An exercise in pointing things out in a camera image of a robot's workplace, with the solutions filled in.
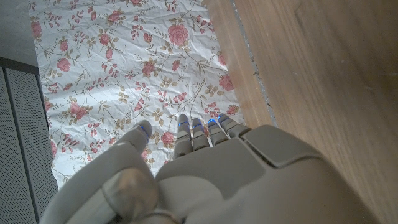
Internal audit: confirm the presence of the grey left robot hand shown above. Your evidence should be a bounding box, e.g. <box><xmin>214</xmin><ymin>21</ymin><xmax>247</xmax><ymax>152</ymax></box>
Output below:
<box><xmin>39</xmin><ymin>113</ymin><xmax>381</xmax><ymax>224</ymax></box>

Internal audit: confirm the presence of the grey tape outline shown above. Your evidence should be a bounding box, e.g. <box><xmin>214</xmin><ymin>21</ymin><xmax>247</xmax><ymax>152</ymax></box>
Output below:
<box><xmin>229</xmin><ymin>0</ymin><xmax>278</xmax><ymax>128</ymax></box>

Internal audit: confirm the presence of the floral backdrop cloth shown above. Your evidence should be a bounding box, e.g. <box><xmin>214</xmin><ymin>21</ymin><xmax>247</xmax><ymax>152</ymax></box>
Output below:
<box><xmin>27</xmin><ymin>0</ymin><xmax>246</xmax><ymax>189</ymax></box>

